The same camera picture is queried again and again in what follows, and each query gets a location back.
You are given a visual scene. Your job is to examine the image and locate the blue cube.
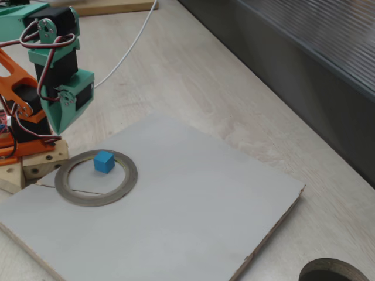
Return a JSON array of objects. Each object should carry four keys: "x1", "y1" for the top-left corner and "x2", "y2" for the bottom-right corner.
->
[{"x1": 93, "y1": 150, "x2": 115, "y2": 174}]

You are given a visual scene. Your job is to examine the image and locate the wooden robot base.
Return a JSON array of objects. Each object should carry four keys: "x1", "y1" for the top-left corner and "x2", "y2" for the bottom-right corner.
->
[{"x1": 0, "y1": 139, "x2": 70, "y2": 196}]

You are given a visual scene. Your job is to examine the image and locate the red controller circuit board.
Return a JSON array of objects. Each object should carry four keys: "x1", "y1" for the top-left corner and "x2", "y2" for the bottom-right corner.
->
[{"x1": 0, "y1": 109, "x2": 12, "y2": 137}]

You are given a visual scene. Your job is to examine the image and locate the long wooden plank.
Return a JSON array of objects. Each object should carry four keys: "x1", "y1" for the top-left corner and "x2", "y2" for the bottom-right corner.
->
[{"x1": 49, "y1": 0, "x2": 159, "y2": 17}]

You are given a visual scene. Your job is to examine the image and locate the grey-topped wooden board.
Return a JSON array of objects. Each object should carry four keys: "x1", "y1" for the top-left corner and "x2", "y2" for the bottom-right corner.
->
[{"x1": 0, "y1": 111, "x2": 306, "y2": 281}]

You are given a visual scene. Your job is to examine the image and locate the grey translucent desk partition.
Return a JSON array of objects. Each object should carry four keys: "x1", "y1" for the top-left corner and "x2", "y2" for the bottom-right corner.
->
[{"x1": 178, "y1": 0, "x2": 375, "y2": 190}]

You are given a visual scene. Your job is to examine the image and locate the white USB cable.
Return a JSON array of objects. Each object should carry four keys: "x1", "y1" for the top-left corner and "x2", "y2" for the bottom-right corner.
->
[{"x1": 93, "y1": 0, "x2": 159, "y2": 88}]

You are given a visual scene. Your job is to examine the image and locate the grey ring of tape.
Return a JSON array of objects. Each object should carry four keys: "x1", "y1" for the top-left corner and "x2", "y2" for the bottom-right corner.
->
[{"x1": 54, "y1": 149, "x2": 138, "y2": 207}]

